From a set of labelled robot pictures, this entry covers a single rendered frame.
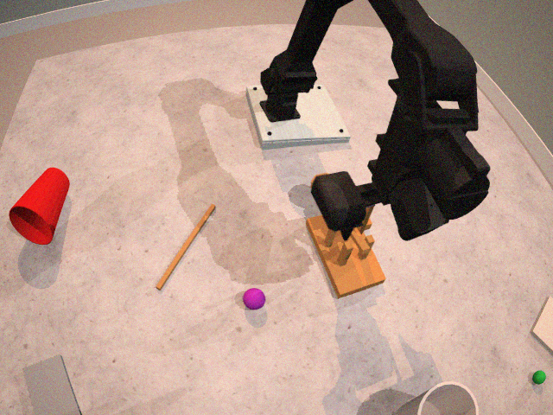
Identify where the orange thin rod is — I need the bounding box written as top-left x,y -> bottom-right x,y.
156,204 -> 215,290

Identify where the white cylindrical cup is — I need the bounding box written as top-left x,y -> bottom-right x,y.
395,381 -> 479,415

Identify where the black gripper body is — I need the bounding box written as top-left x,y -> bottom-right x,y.
311,133 -> 419,232

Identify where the green ball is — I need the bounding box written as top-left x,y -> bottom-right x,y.
532,370 -> 546,385

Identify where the magenta ball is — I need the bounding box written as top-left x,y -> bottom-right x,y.
243,288 -> 266,310

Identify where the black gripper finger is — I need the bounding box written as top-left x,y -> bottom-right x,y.
340,222 -> 363,240

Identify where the orange toy catapult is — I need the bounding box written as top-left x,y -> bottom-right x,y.
306,204 -> 386,298

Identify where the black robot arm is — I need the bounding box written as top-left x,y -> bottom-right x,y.
259,0 -> 491,241

